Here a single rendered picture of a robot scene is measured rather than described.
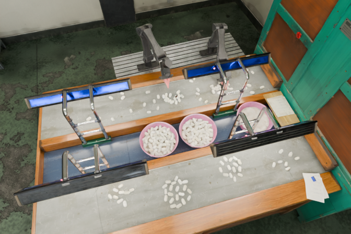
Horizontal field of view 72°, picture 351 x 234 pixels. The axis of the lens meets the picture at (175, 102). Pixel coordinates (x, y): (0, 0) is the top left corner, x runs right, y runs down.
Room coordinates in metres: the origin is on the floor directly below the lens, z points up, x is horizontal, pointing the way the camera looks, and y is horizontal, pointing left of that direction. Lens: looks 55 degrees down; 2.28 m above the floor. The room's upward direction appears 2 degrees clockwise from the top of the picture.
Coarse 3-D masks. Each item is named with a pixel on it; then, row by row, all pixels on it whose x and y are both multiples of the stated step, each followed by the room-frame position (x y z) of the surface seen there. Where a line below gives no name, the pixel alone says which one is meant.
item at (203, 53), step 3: (207, 48) 1.70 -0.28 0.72; (210, 48) 1.67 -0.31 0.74; (213, 48) 1.68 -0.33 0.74; (216, 48) 1.75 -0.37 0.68; (201, 51) 1.70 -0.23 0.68; (204, 51) 1.70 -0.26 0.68; (207, 51) 1.69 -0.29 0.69; (210, 51) 1.67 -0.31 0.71; (213, 51) 1.69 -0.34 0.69; (216, 51) 1.71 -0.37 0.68; (201, 54) 1.66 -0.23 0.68; (204, 54) 1.66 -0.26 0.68; (207, 54) 1.66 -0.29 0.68; (210, 54) 1.67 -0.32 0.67
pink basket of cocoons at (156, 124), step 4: (152, 124) 0.85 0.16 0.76; (156, 124) 0.86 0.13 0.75; (160, 124) 0.86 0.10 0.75; (164, 124) 0.86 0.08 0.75; (168, 124) 0.85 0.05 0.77; (144, 128) 0.81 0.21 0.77; (148, 128) 0.83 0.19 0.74; (172, 128) 0.83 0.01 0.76; (144, 132) 0.80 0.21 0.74; (172, 132) 0.81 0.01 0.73; (176, 132) 0.79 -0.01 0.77; (140, 136) 0.75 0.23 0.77; (176, 136) 0.77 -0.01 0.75; (140, 140) 0.72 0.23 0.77; (176, 140) 0.75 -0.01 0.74; (140, 144) 0.69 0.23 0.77; (176, 144) 0.71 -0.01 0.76; (152, 156) 0.61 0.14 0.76; (156, 156) 0.61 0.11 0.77; (160, 156) 0.61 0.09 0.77; (164, 156) 0.61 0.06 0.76
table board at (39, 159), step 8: (40, 112) 0.94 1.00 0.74; (40, 120) 0.87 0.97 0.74; (40, 128) 0.80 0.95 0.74; (40, 136) 0.74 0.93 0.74; (40, 152) 0.63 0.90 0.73; (40, 160) 0.58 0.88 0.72; (40, 168) 0.53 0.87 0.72; (40, 176) 0.48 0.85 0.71; (32, 216) 0.24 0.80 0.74; (32, 224) 0.20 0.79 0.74; (32, 232) 0.16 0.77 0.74
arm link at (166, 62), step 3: (165, 54) 1.33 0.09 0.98; (156, 57) 1.29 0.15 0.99; (165, 57) 1.26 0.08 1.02; (168, 57) 1.26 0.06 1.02; (156, 60) 1.29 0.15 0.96; (159, 60) 1.28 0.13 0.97; (162, 60) 1.26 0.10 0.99; (165, 60) 1.23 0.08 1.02; (168, 60) 1.24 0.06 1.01; (162, 63) 1.24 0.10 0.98; (165, 63) 1.22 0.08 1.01; (168, 63) 1.22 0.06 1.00; (171, 63) 1.23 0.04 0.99; (165, 66) 1.22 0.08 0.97; (168, 66) 1.21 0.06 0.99
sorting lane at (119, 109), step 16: (176, 80) 1.28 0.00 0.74; (208, 80) 1.29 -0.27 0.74; (240, 80) 1.30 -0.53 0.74; (256, 80) 1.31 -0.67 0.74; (112, 96) 1.10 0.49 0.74; (128, 96) 1.11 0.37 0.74; (144, 96) 1.11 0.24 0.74; (160, 96) 1.12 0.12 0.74; (192, 96) 1.13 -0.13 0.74; (208, 96) 1.13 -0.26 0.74; (224, 96) 1.14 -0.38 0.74; (48, 112) 0.94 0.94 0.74; (80, 112) 0.95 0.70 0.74; (112, 112) 0.96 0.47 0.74; (128, 112) 0.96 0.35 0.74; (144, 112) 0.96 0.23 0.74; (160, 112) 0.97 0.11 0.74; (48, 128) 0.81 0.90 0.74; (64, 128) 0.81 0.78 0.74; (80, 128) 0.81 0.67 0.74
